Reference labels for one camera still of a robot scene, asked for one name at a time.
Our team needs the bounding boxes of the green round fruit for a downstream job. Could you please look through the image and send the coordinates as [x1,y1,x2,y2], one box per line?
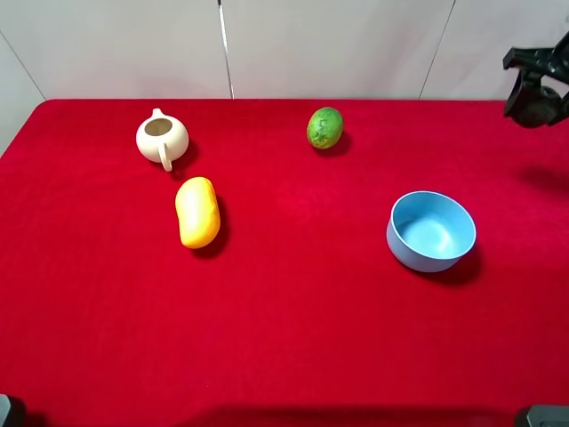
[307,107,343,149]

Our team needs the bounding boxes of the dark purple round fruit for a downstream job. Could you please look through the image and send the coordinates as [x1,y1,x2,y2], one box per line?
[512,86,561,128]

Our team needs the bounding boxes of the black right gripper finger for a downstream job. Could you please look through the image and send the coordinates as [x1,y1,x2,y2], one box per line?
[550,92,569,125]

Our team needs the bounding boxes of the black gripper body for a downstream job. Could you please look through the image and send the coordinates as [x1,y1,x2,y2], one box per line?
[502,33,568,93]

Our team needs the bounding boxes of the red tablecloth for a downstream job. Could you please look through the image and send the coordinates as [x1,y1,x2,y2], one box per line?
[1,100,568,426]

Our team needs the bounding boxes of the black object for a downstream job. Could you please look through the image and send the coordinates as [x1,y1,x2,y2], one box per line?
[0,394,26,427]
[515,405,569,427]

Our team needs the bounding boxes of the black object bottom right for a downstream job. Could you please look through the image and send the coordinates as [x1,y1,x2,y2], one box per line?
[515,405,569,427]

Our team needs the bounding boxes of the black object bottom left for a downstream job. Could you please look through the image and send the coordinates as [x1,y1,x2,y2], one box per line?
[0,394,26,427]

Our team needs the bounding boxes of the light blue bowl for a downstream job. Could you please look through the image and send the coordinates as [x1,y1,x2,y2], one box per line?
[386,190,477,273]

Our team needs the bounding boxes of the cream ceramic teapot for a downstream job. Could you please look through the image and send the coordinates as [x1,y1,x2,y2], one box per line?
[135,109,189,172]

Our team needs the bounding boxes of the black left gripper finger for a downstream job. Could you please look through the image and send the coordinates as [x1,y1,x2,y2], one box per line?
[503,76,526,117]

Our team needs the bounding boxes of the yellow mango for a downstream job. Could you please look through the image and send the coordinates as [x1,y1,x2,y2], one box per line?
[174,177,220,249]

